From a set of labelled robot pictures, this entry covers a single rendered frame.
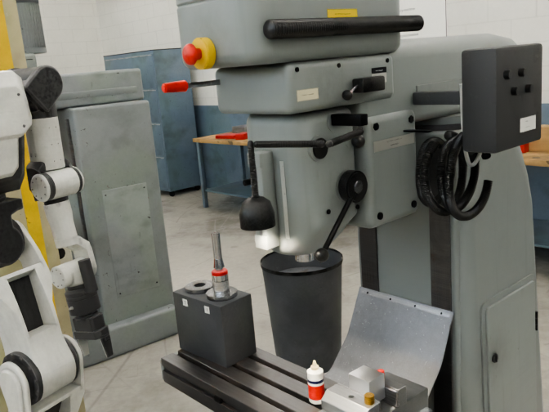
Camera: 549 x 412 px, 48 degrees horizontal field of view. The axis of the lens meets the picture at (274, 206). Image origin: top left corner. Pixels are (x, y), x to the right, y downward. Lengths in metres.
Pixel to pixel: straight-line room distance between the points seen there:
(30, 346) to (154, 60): 7.11
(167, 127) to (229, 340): 6.98
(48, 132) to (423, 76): 1.00
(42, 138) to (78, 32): 9.32
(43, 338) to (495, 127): 1.18
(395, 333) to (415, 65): 0.73
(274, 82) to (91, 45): 10.00
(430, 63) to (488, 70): 0.29
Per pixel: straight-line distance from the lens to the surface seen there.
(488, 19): 5.91
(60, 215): 1.83
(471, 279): 1.69
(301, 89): 1.23
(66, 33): 11.01
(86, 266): 1.83
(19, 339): 1.70
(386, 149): 1.44
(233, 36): 1.17
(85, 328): 1.90
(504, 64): 1.34
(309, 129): 1.28
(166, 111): 8.63
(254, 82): 1.28
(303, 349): 3.53
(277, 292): 3.43
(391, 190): 1.47
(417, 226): 1.69
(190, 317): 1.87
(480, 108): 1.34
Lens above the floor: 1.74
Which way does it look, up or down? 13 degrees down
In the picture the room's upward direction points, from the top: 5 degrees counter-clockwise
